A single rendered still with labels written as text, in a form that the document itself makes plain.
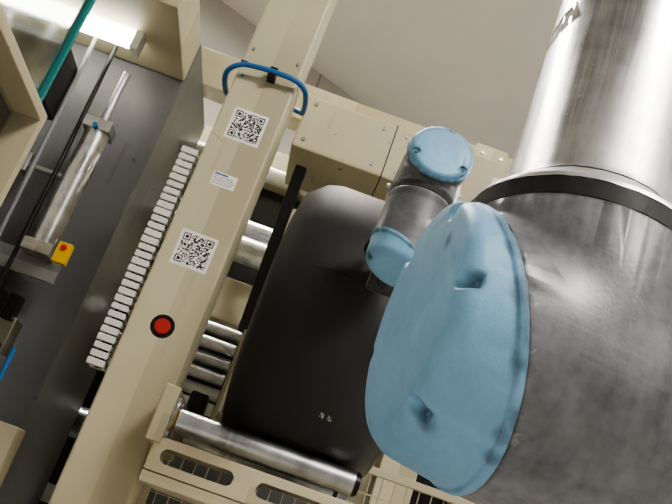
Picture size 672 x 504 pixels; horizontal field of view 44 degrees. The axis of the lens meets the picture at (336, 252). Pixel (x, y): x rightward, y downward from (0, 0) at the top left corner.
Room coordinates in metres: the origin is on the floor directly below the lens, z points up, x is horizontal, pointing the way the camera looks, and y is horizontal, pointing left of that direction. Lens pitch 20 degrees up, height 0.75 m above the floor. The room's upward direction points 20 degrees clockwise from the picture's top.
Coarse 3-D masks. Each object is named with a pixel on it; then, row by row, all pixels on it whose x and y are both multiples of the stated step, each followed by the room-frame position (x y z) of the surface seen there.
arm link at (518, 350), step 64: (576, 0) 0.47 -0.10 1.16; (640, 0) 0.44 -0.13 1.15; (576, 64) 0.44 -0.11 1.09; (640, 64) 0.43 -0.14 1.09; (576, 128) 0.43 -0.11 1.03; (640, 128) 0.42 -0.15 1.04; (512, 192) 0.42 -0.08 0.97; (576, 192) 0.39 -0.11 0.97; (640, 192) 0.39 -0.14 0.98; (448, 256) 0.40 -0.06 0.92; (512, 256) 0.37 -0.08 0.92; (576, 256) 0.38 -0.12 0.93; (640, 256) 0.38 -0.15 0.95; (384, 320) 0.49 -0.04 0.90; (448, 320) 0.38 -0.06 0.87; (512, 320) 0.37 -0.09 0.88; (576, 320) 0.37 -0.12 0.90; (640, 320) 0.38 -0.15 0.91; (384, 384) 0.45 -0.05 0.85; (448, 384) 0.38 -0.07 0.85; (512, 384) 0.37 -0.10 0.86; (576, 384) 0.37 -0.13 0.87; (640, 384) 0.38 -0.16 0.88; (384, 448) 0.44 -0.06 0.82; (448, 448) 0.40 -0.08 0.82; (512, 448) 0.39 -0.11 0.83; (576, 448) 0.39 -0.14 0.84; (640, 448) 0.38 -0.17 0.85
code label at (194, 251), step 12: (180, 240) 1.54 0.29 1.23; (192, 240) 1.54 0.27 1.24; (204, 240) 1.54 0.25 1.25; (216, 240) 1.54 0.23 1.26; (180, 252) 1.54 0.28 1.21; (192, 252) 1.54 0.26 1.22; (204, 252) 1.54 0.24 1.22; (180, 264) 1.54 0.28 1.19; (192, 264) 1.54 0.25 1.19; (204, 264) 1.54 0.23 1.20
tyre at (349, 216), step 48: (336, 192) 1.44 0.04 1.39; (288, 240) 1.38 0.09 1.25; (336, 240) 1.36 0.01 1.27; (288, 288) 1.35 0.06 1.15; (336, 288) 1.34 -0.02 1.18; (288, 336) 1.36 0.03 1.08; (336, 336) 1.35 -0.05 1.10; (240, 384) 1.45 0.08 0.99; (288, 384) 1.40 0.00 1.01; (336, 384) 1.38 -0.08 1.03; (288, 432) 1.46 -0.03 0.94; (336, 432) 1.44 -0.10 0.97
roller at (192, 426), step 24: (192, 432) 1.47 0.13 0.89; (216, 432) 1.47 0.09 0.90; (240, 432) 1.47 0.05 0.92; (240, 456) 1.48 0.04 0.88; (264, 456) 1.47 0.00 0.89; (288, 456) 1.47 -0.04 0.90; (312, 456) 1.48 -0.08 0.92; (312, 480) 1.48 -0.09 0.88; (336, 480) 1.47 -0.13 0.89; (360, 480) 1.48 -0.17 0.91
